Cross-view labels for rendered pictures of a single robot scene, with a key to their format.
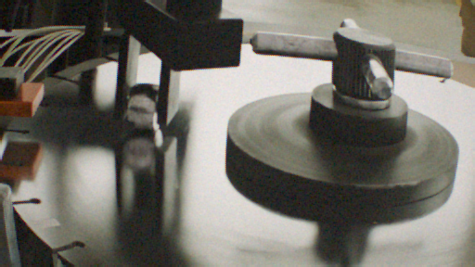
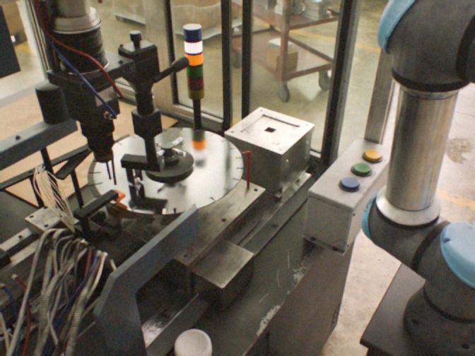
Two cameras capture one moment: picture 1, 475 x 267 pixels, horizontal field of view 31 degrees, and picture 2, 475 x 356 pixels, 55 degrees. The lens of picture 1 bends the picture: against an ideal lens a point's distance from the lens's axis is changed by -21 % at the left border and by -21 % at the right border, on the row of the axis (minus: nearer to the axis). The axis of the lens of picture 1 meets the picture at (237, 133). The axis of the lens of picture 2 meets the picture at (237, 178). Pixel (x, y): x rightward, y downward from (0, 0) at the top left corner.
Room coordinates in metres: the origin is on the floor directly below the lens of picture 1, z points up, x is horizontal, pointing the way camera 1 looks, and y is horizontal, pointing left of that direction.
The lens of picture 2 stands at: (-0.20, 0.53, 1.54)
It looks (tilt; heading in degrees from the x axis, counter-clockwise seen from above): 37 degrees down; 306
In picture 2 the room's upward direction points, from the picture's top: straight up
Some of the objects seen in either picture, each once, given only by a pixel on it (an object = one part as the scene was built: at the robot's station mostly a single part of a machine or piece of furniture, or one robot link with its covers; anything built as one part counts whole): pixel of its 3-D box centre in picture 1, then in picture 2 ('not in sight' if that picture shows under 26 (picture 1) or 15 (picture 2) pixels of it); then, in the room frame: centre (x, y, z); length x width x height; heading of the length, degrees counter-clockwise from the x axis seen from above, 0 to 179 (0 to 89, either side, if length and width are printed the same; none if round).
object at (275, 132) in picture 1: (360, 127); (169, 160); (0.41, -0.05, 0.96); 0.11 x 0.11 x 0.03
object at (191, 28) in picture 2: not in sight; (192, 32); (0.55, -0.32, 1.14); 0.05 x 0.04 x 0.03; 1
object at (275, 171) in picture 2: not in sight; (268, 152); (0.35, -0.39, 0.82); 0.18 x 0.18 x 0.15; 1
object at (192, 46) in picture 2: not in sight; (193, 45); (0.55, -0.32, 1.11); 0.05 x 0.04 x 0.03; 1
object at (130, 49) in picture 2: not in sight; (142, 87); (0.38, 0.02, 1.17); 0.06 x 0.05 x 0.20; 82
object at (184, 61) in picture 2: not in sight; (164, 67); (0.35, -0.01, 1.21); 0.08 x 0.06 x 0.03; 91
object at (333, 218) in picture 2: not in sight; (350, 193); (0.09, -0.36, 0.82); 0.28 x 0.11 x 0.15; 91
